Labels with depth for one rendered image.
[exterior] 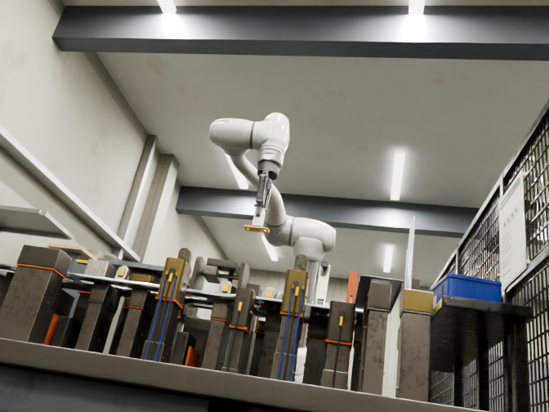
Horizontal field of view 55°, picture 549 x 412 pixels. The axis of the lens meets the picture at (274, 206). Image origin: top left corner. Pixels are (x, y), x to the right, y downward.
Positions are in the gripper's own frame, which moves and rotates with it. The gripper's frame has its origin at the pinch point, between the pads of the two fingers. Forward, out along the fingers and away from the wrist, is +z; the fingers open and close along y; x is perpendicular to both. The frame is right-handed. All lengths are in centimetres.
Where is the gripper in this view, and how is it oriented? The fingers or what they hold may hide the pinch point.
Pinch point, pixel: (258, 218)
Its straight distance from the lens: 176.8
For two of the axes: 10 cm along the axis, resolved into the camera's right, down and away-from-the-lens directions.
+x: 9.8, 0.9, -1.9
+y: -1.3, -4.4, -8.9
